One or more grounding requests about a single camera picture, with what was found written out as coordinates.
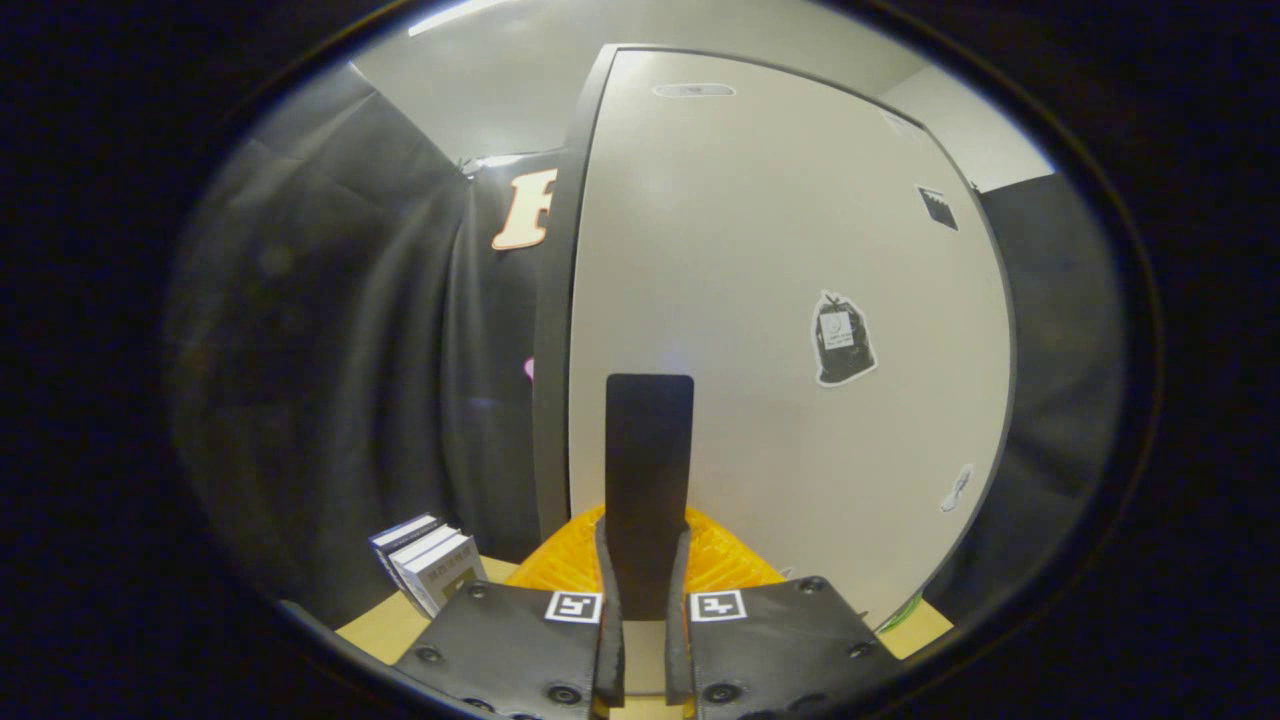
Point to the blue spine book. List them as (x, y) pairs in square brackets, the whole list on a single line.
[(400, 528)]

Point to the white spine book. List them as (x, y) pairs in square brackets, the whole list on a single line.
[(425, 545)]

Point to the watermelon pattern soft object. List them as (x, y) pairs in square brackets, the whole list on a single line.
[(900, 615)]

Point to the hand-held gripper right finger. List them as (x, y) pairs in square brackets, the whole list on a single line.
[(672, 470)]

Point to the black backdrop cloth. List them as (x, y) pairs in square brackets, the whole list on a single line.
[(1060, 350), (330, 350)]

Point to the grey cover book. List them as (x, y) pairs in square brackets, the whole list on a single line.
[(450, 582)]

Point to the white shoe cabinet door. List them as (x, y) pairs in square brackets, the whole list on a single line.
[(750, 250)]

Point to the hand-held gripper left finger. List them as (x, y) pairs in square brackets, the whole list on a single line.
[(628, 470)]

